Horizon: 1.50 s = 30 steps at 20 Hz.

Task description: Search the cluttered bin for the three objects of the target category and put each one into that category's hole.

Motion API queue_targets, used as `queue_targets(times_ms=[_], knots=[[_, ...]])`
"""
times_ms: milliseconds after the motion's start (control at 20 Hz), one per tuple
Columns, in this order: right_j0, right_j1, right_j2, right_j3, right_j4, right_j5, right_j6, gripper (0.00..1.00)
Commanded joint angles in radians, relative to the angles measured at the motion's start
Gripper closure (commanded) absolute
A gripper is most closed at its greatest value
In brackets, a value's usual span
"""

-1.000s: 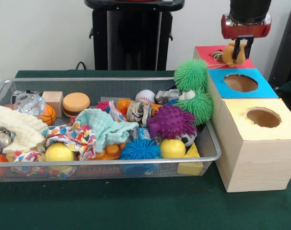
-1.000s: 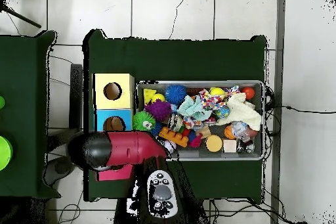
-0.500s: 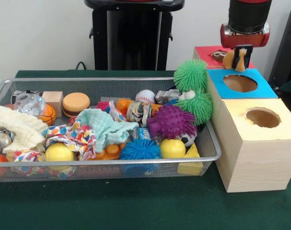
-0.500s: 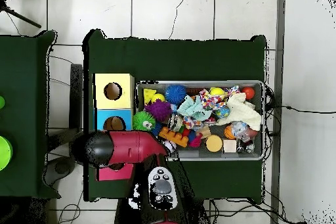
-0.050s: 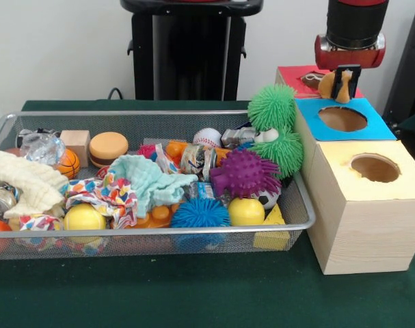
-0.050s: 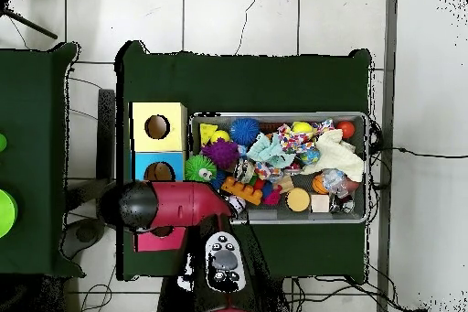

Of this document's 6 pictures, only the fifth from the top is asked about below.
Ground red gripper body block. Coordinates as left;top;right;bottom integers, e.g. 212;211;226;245
313;32;387;71

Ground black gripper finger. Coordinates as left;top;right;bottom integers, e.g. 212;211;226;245
331;66;347;99
349;64;362;98

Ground tan plush bear toy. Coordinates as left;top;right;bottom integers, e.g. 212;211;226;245
318;70;357;104

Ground plain green spiky ball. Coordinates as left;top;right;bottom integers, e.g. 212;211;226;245
247;84;297;133

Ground green spiky ball with eyes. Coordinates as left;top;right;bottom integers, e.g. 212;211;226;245
250;126;304;178

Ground wooden box with three holes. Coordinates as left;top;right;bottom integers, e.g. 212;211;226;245
274;65;415;275

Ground shallow clear mesh bin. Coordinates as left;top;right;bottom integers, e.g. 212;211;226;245
0;109;317;262

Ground black chair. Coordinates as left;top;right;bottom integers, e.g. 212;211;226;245
381;5;415;129

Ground silver toy robot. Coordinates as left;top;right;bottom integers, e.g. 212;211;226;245
221;126;258;148

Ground purple spiky toy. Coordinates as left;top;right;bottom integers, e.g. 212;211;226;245
209;148;282;199

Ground crushed silver drink can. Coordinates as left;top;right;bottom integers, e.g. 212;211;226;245
179;143;218;180

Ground blue spiky ball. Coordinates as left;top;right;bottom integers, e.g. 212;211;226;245
170;197;232;228

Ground light blue cloth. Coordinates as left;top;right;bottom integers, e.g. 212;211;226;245
107;154;200;218

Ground colourful patterned cloth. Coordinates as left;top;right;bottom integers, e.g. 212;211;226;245
63;170;139;230

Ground yellow ball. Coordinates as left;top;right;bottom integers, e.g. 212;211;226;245
63;204;107;232

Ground cream white cloth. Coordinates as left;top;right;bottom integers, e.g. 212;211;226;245
0;150;70;219

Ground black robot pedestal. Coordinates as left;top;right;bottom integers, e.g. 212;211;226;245
120;0;265;102

